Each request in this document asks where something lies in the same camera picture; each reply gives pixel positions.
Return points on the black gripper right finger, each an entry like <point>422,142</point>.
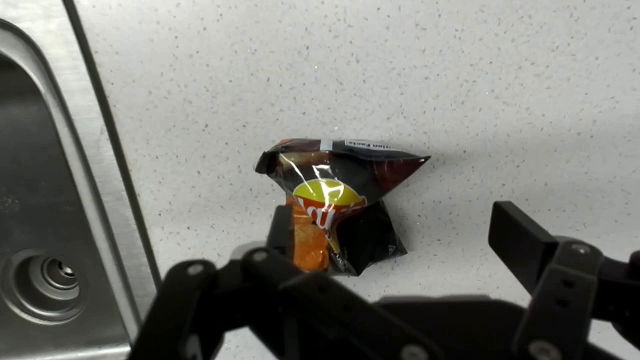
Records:
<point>561,292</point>

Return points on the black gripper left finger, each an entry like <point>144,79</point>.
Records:
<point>280,313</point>

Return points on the black chip packet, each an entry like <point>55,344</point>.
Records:
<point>362,178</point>

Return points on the round metal sink drain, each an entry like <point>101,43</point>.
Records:
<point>48,285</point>

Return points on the stainless steel double sink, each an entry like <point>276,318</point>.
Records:
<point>41,192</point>

